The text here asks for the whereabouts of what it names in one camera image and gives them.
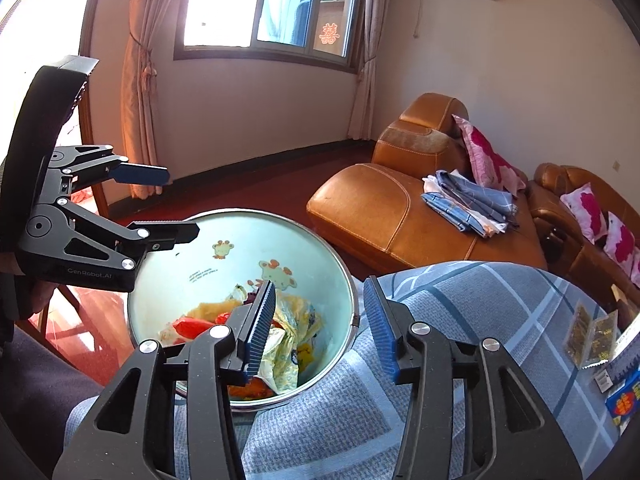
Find yellow plastic bag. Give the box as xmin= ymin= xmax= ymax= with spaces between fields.
xmin=192 ymin=285 xmax=261 ymax=323

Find red plastic wrapper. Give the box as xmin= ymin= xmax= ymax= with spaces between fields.
xmin=160 ymin=312 xmax=233 ymax=346

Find pile of folded blue bedding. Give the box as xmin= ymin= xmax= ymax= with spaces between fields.
xmin=421 ymin=170 xmax=521 ymax=238

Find pale printed plastic bag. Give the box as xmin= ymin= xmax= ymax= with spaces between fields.
xmin=260 ymin=297 xmax=323 ymax=393

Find orange lit curtain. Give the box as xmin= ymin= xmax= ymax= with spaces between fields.
xmin=120 ymin=0 xmax=198 ymax=201

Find blue checked tablecloth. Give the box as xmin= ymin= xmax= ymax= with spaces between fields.
xmin=65 ymin=260 xmax=640 ymax=480

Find blue yellow open carton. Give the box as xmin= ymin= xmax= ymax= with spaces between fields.
xmin=605 ymin=375 xmax=640 ymax=431

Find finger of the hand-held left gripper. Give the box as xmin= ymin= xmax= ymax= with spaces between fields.
xmin=50 ymin=144 xmax=171 ymax=186
xmin=57 ymin=199 xmax=201 ymax=270

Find sliding glass window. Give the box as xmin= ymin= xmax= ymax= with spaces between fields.
xmin=174 ymin=0 xmax=368 ymax=72

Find orange leather chaise sofa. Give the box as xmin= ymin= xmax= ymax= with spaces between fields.
xmin=306 ymin=92 xmax=548 ymax=271

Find orange leather three-seat sofa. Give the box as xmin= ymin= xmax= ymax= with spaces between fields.
xmin=530 ymin=162 xmax=640 ymax=306

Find beige curtain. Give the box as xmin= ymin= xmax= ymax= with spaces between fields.
xmin=347 ymin=0 xmax=396 ymax=141

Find red white paper packet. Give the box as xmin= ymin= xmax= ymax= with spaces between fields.
xmin=227 ymin=377 xmax=276 ymax=401

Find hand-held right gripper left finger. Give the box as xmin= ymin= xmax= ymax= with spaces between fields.
xmin=52 ymin=280 xmax=278 ymax=480

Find tall white blue carton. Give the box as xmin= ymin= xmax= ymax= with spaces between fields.
xmin=595 ymin=330 xmax=640 ymax=391

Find person's dark trousers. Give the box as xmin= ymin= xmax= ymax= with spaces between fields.
xmin=0 ymin=327 xmax=103 ymax=471

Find teal cartoon print bin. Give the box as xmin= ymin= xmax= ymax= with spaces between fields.
xmin=126 ymin=208 xmax=360 ymax=406

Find long pink floral pillow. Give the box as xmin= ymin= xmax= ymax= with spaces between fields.
xmin=452 ymin=114 xmax=528 ymax=196

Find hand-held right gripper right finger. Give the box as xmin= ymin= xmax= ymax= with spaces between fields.
xmin=362 ymin=275 xmax=583 ymax=480

